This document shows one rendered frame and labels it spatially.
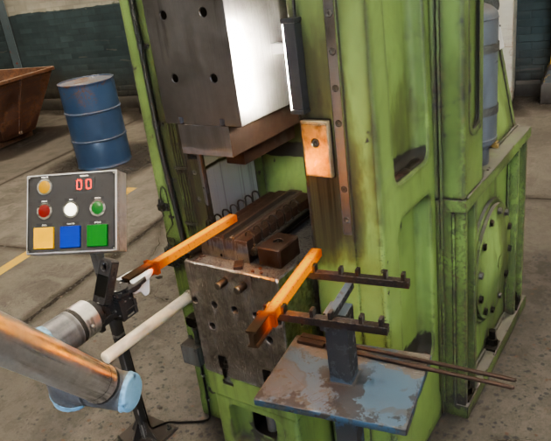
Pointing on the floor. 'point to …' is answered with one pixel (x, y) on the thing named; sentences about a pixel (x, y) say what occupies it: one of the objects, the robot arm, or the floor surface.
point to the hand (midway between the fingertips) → (146, 269)
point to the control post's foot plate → (148, 431)
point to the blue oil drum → (95, 122)
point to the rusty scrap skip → (11, 104)
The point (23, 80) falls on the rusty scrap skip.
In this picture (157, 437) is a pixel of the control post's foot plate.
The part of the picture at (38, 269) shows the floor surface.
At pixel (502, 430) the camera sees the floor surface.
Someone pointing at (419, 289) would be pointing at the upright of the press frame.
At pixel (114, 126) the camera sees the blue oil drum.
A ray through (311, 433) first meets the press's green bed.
